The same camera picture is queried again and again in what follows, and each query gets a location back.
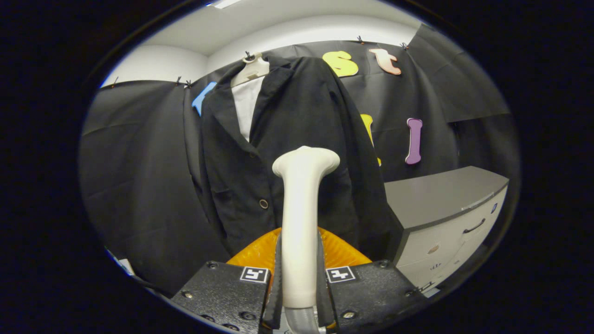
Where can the white printed papers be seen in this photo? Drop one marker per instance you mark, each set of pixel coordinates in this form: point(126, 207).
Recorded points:
point(121, 265)

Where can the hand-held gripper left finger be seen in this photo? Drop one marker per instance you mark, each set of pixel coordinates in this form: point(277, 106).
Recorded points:
point(277, 297)

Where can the black backdrop cloth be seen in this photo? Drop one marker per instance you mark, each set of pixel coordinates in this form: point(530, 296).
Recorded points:
point(139, 162)

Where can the black suit jacket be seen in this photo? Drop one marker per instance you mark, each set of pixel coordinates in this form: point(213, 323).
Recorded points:
point(297, 116)

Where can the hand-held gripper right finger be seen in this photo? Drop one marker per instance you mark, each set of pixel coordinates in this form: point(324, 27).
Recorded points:
point(326, 301)

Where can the white shirt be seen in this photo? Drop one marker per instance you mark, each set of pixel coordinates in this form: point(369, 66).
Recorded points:
point(246, 106)

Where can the white clothes hanger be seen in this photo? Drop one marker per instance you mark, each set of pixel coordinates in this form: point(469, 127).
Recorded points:
point(253, 69)

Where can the ceiling light panel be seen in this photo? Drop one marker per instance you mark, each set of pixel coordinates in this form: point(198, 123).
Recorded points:
point(225, 3)

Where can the grey cabinet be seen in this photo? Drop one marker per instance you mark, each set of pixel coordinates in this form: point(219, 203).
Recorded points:
point(441, 195)

